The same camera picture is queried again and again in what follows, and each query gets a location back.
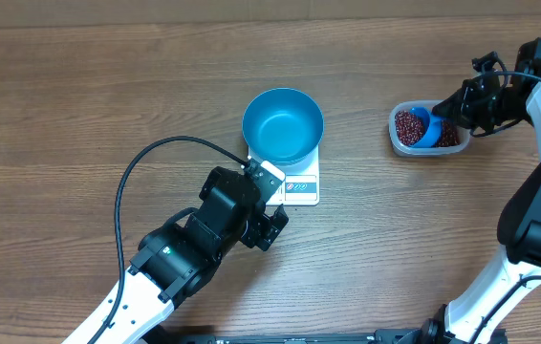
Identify teal blue bowl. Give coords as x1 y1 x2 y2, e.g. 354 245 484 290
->
242 88 325 165

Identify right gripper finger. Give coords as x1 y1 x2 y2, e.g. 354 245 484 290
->
431 90 464 115
431 107 462 127

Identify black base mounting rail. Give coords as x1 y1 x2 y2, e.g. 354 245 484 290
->
141 324 509 344

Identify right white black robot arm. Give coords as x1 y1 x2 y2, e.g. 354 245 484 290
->
404 37 541 343

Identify clear plastic food container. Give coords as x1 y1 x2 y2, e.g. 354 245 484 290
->
388 100 470 158

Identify blue plastic measuring scoop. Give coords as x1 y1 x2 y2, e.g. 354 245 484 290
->
410 107 443 148

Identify red adzuki beans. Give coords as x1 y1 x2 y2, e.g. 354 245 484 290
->
394 108 460 148

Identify white digital kitchen scale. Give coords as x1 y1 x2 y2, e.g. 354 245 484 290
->
249 147 320 206

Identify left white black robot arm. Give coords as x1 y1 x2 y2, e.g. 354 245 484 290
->
66 161 289 343

